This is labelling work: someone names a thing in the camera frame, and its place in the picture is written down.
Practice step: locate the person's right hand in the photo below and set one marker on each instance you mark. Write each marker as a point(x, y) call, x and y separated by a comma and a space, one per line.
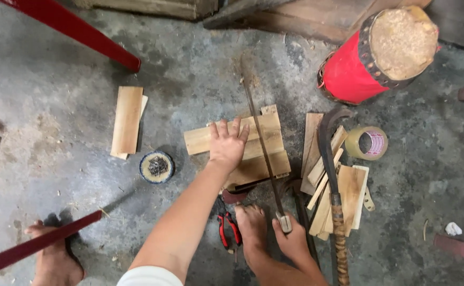
point(295, 244)

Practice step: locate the person's left hand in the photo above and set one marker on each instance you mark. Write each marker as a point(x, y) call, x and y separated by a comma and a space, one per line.
point(226, 149)

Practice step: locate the person's right fingers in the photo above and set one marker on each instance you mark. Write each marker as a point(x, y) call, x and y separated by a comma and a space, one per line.
point(278, 229)

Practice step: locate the thin rusty hand saw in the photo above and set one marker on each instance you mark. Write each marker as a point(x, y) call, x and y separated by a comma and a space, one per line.
point(260, 135)

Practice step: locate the long pale wooden board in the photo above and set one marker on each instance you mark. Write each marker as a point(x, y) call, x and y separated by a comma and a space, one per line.
point(194, 141)

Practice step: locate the person's right foot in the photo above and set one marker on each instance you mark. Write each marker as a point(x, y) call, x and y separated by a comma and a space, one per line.
point(252, 228)

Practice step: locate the person's foot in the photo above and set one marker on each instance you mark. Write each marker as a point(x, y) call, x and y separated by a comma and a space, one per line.
point(252, 228)
point(55, 262)

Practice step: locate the red black pliers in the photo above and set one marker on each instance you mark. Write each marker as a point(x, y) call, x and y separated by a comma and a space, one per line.
point(232, 228)

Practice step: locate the dark red curved piece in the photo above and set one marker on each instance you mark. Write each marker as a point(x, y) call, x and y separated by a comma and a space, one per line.
point(232, 196)

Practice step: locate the wide brown wooden board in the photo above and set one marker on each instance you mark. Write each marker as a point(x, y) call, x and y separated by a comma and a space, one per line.
point(256, 169)

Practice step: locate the pile of wooden slats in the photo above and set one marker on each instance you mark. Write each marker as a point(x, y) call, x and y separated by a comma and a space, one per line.
point(351, 190)

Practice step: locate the clear packing tape roll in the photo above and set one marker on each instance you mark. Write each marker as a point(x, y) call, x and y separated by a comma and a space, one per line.
point(353, 143)

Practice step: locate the small square wood piece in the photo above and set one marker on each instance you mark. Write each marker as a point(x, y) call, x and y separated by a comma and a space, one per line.
point(269, 109)

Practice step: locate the heap of dark nails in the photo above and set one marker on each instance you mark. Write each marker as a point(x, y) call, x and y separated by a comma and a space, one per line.
point(158, 165)

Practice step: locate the white shirt sleeve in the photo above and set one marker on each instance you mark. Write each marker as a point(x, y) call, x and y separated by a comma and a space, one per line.
point(148, 277)

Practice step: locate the blue rimmed bowl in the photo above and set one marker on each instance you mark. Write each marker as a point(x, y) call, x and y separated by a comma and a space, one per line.
point(143, 169)

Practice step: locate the red wrapped log stool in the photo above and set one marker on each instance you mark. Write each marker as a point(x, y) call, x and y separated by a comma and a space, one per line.
point(347, 71)

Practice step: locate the white crumpled paper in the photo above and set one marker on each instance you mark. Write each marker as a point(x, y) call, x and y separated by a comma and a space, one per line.
point(453, 229)

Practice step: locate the reddish brown bar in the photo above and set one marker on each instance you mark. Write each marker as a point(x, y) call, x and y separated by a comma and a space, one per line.
point(460, 249)

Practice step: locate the thin pale wooden plank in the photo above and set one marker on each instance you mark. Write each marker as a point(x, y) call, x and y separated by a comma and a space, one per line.
point(143, 104)

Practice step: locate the tan wooden plank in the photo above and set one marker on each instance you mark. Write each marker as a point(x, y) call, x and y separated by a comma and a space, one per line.
point(127, 119)

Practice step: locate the person's left foot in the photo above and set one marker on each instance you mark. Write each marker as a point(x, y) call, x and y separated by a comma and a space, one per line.
point(55, 262)

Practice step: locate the dark red metal bar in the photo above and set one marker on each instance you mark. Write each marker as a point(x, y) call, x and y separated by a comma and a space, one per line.
point(33, 246)

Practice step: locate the red metal leg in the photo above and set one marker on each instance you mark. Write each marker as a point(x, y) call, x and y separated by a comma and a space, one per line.
point(77, 30)

